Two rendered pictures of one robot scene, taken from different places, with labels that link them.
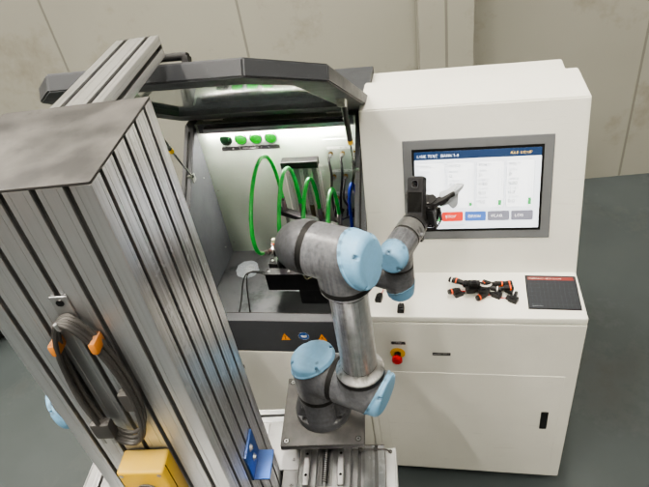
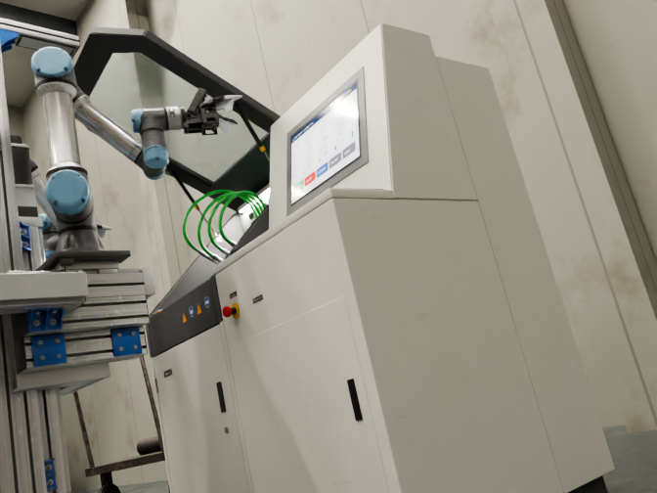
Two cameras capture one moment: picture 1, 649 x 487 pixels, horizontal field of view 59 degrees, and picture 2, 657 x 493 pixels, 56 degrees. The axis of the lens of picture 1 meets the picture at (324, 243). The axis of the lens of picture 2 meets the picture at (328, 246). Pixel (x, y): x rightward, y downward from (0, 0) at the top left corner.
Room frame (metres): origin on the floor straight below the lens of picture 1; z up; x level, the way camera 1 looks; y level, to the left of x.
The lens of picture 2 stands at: (-0.06, -1.61, 0.47)
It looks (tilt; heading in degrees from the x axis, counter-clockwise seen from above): 14 degrees up; 36
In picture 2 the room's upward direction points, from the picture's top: 13 degrees counter-clockwise
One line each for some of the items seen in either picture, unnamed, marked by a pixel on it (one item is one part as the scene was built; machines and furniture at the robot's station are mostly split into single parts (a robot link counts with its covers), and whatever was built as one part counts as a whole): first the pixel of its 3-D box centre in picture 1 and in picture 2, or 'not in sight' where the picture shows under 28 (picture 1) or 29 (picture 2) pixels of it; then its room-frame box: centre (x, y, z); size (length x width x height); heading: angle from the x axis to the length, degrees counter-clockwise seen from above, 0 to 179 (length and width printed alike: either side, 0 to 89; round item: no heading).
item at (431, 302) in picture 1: (470, 297); (294, 236); (1.37, -0.45, 0.96); 0.70 x 0.22 x 0.03; 75
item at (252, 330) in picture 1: (271, 331); (184, 320); (1.47, 0.24, 0.87); 0.62 x 0.04 x 0.16; 75
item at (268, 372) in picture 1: (291, 407); (197, 434); (1.45, 0.25, 0.44); 0.65 x 0.02 x 0.68; 75
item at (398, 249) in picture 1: (397, 250); (150, 120); (1.11, -0.18, 1.43); 0.11 x 0.08 x 0.09; 145
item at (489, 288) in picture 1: (482, 287); not in sight; (1.36, -0.49, 1.01); 0.23 x 0.11 x 0.06; 75
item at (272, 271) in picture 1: (313, 280); not in sight; (1.67, 0.07, 0.91); 0.34 x 0.10 x 0.15; 75
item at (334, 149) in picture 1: (344, 176); not in sight; (1.89, -0.12, 1.20); 0.13 x 0.03 x 0.31; 75
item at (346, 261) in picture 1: (352, 328); (62, 132); (0.90, -0.03, 1.41); 0.15 x 0.12 x 0.55; 55
